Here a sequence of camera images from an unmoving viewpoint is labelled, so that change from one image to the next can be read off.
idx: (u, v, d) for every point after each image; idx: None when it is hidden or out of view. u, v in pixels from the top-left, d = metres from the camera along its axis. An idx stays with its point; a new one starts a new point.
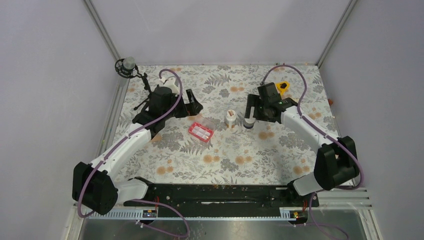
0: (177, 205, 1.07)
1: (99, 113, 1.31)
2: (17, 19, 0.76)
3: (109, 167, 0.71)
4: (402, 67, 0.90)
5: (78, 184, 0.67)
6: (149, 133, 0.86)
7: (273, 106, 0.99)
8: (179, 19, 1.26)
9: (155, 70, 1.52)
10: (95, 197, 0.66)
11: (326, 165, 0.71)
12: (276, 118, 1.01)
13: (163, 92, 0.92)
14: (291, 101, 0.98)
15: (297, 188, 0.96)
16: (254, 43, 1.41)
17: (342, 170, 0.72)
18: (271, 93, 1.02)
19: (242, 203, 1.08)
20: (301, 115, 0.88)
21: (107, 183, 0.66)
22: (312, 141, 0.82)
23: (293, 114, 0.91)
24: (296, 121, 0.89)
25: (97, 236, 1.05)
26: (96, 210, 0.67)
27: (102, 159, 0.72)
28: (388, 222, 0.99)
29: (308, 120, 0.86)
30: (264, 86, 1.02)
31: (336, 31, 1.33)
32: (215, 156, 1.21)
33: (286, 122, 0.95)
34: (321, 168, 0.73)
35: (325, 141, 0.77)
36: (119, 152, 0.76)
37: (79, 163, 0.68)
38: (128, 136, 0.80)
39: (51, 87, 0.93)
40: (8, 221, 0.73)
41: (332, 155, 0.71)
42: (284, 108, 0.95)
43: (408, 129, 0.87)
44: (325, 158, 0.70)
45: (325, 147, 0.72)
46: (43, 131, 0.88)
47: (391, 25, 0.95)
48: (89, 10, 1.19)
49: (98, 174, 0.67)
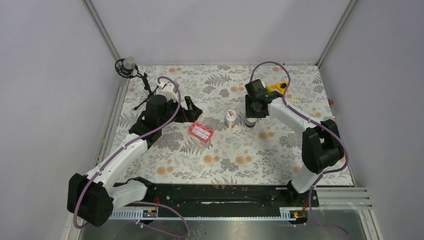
0: (177, 205, 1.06)
1: (99, 113, 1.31)
2: (17, 19, 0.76)
3: (104, 178, 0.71)
4: (402, 66, 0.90)
5: (74, 194, 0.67)
6: (146, 143, 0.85)
7: (261, 100, 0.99)
8: (179, 19, 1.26)
9: (155, 70, 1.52)
10: (90, 209, 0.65)
11: (311, 148, 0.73)
12: (264, 111, 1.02)
13: (157, 102, 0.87)
14: (276, 93, 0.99)
15: (296, 187, 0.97)
16: (254, 43, 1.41)
17: (328, 152, 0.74)
18: (257, 88, 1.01)
19: (242, 203, 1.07)
20: (286, 104, 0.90)
21: (102, 194, 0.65)
22: (298, 127, 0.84)
23: (278, 103, 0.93)
24: (281, 110, 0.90)
25: (97, 236, 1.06)
26: (92, 222, 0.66)
27: (97, 170, 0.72)
28: (388, 221, 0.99)
29: (292, 107, 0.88)
30: (250, 83, 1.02)
31: (336, 31, 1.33)
32: (215, 156, 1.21)
33: (272, 111, 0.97)
34: (306, 151, 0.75)
35: (309, 125, 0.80)
36: (116, 163, 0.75)
37: (74, 175, 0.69)
38: (124, 146, 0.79)
39: (51, 87, 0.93)
40: (9, 221, 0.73)
41: (315, 137, 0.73)
42: (270, 100, 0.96)
43: (408, 129, 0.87)
44: (309, 141, 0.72)
45: (308, 131, 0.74)
46: (43, 131, 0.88)
47: (391, 25, 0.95)
48: (89, 10, 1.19)
49: (94, 185, 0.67)
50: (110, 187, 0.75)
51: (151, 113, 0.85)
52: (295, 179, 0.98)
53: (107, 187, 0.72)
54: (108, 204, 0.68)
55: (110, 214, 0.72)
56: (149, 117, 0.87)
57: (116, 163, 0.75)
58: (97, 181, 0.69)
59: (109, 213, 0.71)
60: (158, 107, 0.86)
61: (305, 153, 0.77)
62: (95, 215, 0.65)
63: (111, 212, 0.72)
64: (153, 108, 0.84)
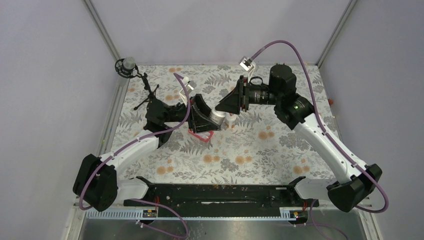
0: (177, 205, 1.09)
1: (99, 113, 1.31)
2: (17, 19, 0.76)
3: (116, 163, 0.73)
4: (402, 67, 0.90)
5: (84, 175, 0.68)
6: (157, 141, 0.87)
7: (287, 110, 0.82)
8: (179, 19, 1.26)
9: (155, 70, 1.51)
10: (97, 190, 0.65)
11: (351, 198, 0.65)
12: (288, 123, 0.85)
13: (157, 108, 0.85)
14: (309, 106, 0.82)
15: (299, 192, 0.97)
16: (254, 44, 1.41)
17: (362, 199, 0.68)
18: (289, 89, 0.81)
19: (242, 203, 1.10)
20: (325, 132, 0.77)
21: (112, 178, 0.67)
22: (337, 167, 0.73)
23: (314, 128, 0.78)
24: (317, 137, 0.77)
25: (97, 236, 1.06)
26: (94, 204, 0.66)
27: (111, 154, 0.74)
28: (389, 222, 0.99)
29: (333, 141, 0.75)
30: (285, 81, 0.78)
31: (336, 31, 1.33)
32: (215, 156, 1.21)
33: (301, 132, 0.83)
34: (341, 198, 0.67)
35: (353, 171, 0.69)
36: (128, 152, 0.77)
37: (88, 155, 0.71)
38: (138, 139, 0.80)
39: (51, 87, 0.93)
40: (8, 222, 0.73)
41: (361, 189, 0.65)
42: (303, 118, 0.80)
43: (408, 129, 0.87)
44: (354, 194, 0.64)
45: (354, 181, 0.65)
46: (44, 131, 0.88)
47: (392, 24, 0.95)
48: (89, 10, 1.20)
49: (105, 168, 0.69)
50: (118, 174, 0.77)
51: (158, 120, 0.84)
52: (299, 184, 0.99)
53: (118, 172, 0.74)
54: (112, 190, 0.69)
55: (111, 203, 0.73)
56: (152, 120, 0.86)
57: (129, 151, 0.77)
58: (110, 164, 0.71)
59: (111, 200, 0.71)
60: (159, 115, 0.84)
61: (337, 198, 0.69)
62: (99, 198, 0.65)
63: (113, 200, 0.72)
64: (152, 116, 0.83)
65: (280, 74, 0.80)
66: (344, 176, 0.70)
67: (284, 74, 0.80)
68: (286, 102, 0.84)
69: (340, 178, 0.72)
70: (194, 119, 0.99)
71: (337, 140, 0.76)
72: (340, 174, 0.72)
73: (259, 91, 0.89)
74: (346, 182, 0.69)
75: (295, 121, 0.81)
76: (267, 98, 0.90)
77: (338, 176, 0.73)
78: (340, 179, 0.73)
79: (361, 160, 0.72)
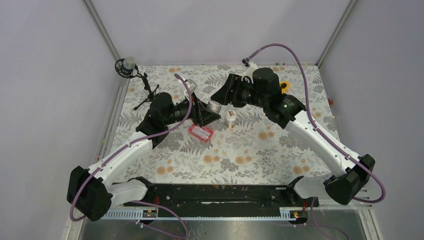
0: (177, 205, 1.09)
1: (99, 113, 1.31)
2: (18, 19, 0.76)
3: (105, 174, 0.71)
4: (402, 67, 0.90)
5: (74, 186, 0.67)
6: (150, 143, 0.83)
7: (276, 109, 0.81)
8: (179, 18, 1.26)
9: (155, 70, 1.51)
10: (88, 202, 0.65)
11: (348, 190, 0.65)
12: (279, 123, 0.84)
13: (163, 103, 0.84)
14: (298, 103, 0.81)
15: (299, 192, 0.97)
16: (254, 44, 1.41)
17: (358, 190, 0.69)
18: (273, 89, 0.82)
19: (242, 203, 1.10)
20: (316, 127, 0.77)
21: (101, 190, 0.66)
22: (331, 161, 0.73)
23: (304, 125, 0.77)
24: (309, 134, 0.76)
25: (97, 236, 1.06)
26: (88, 215, 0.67)
27: (99, 166, 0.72)
28: (389, 222, 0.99)
29: (325, 135, 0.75)
30: (268, 81, 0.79)
31: (336, 30, 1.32)
32: (215, 156, 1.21)
33: (292, 131, 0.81)
34: (338, 191, 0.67)
35: (347, 164, 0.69)
36: (119, 160, 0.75)
37: (76, 167, 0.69)
38: (129, 144, 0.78)
39: (51, 87, 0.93)
40: (9, 222, 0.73)
41: (356, 181, 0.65)
42: (293, 116, 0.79)
43: (408, 129, 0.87)
44: (350, 186, 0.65)
45: (349, 173, 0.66)
46: (43, 131, 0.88)
47: (392, 25, 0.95)
48: (89, 10, 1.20)
49: (94, 180, 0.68)
50: (111, 184, 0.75)
51: (155, 114, 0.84)
52: (298, 184, 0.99)
53: (106, 184, 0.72)
54: (105, 200, 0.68)
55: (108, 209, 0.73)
56: (153, 116, 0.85)
57: (118, 160, 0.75)
58: (98, 177, 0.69)
59: (106, 208, 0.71)
60: (163, 108, 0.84)
61: (334, 193, 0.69)
62: (91, 209, 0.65)
63: (108, 207, 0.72)
64: (156, 109, 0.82)
65: (263, 75, 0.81)
66: (339, 170, 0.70)
67: (267, 75, 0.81)
68: (274, 102, 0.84)
69: (336, 172, 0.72)
70: (200, 113, 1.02)
71: (329, 135, 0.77)
72: (335, 167, 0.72)
73: (247, 90, 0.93)
74: (341, 175, 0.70)
75: (286, 119, 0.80)
76: (253, 99, 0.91)
77: (334, 171, 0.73)
78: (336, 173, 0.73)
79: (353, 152, 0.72)
